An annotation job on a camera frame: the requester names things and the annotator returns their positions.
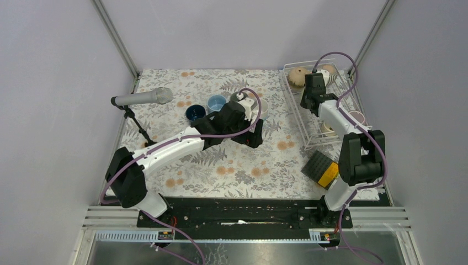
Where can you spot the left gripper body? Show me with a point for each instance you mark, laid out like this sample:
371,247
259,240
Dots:
242,126

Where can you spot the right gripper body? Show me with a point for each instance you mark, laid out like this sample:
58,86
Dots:
303,100

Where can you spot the light blue cup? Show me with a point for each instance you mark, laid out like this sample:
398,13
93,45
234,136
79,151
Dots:
215,103

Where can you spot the grey-green cup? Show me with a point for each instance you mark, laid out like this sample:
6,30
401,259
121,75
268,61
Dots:
234,96

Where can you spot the dark blue cup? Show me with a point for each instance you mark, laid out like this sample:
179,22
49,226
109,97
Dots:
195,112

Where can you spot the mauve cup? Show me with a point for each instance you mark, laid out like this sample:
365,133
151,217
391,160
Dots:
358,116

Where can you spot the black tripod mic stand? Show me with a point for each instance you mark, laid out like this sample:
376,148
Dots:
130,114

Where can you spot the white and blue cup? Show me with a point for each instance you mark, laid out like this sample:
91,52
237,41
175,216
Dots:
263,109

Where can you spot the cream cup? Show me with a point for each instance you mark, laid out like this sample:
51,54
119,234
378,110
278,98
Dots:
326,130

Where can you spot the silver microphone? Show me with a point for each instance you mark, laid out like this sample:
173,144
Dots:
160,95

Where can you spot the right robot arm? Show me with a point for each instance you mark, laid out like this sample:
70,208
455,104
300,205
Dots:
362,158

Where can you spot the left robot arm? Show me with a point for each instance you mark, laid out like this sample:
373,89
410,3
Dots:
126,175

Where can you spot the striped grey cup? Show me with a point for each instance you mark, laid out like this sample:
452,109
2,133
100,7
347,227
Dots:
329,73

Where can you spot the beige ribbed cup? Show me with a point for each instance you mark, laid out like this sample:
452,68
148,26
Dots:
296,76

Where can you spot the floral table mat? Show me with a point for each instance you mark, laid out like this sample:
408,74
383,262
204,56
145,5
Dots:
230,170

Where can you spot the dark grey building plate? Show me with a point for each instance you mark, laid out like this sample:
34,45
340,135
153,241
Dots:
316,165

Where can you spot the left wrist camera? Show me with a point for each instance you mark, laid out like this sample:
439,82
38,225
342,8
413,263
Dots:
248,103

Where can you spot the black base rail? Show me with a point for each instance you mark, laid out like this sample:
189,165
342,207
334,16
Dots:
234,220

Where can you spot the right aluminium frame post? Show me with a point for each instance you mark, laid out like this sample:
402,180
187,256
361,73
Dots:
385,11

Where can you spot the aluminium frame post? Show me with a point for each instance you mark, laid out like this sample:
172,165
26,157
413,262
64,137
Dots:
104,15
385,11

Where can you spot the left aluminium frame post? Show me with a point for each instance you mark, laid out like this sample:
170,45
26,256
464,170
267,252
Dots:
104,15

